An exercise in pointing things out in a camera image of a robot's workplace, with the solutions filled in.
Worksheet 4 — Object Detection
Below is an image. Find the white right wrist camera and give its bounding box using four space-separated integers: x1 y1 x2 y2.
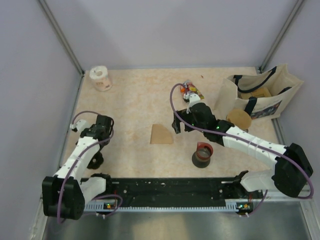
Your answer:
183 92 201 111

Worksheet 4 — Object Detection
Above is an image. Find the colourful snack packet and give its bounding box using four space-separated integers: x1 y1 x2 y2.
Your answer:
180 79 205 103

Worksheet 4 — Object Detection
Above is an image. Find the dark green coffee dripper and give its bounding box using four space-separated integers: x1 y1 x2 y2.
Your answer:
86 151 104 170

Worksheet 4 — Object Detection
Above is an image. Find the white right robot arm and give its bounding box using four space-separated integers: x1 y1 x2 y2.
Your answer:
172 102 314 199

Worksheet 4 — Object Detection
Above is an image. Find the brown paper coffee filter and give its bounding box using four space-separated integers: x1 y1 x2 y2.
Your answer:
226 108 252 130
150 123 174 144

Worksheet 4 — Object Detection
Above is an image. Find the left aluminium frame post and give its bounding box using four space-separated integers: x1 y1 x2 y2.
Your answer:
36 0 85 76

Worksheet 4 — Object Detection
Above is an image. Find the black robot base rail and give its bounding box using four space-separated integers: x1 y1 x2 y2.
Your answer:
99 177 263 208

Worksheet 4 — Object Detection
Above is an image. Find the cream canvas tote bag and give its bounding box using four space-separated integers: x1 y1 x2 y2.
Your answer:
214 64 304 120

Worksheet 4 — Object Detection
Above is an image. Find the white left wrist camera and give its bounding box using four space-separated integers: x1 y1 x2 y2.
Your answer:
70 119 90 133

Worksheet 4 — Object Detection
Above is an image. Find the amber plastic coffee dripper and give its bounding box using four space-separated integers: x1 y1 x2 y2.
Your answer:
226 109 253 132

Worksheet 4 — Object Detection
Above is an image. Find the aluminium frame post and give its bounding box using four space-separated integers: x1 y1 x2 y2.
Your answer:
255 0 307 74
36 0 85 76

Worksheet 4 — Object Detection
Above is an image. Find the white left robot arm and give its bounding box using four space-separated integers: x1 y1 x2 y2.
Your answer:
41 114 115 224

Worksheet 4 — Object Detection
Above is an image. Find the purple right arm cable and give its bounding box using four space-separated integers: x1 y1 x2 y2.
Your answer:
169 83 315 218

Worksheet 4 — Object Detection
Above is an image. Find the wrapped toilet paper roll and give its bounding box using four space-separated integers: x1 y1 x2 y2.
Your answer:
89 65 113 92

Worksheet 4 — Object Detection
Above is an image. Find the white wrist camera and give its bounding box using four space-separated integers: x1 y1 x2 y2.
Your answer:
70 119 90 133
183 92 201 111

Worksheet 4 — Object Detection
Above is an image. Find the right aluminium frame post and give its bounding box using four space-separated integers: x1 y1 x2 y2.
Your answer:
255 0 307 74

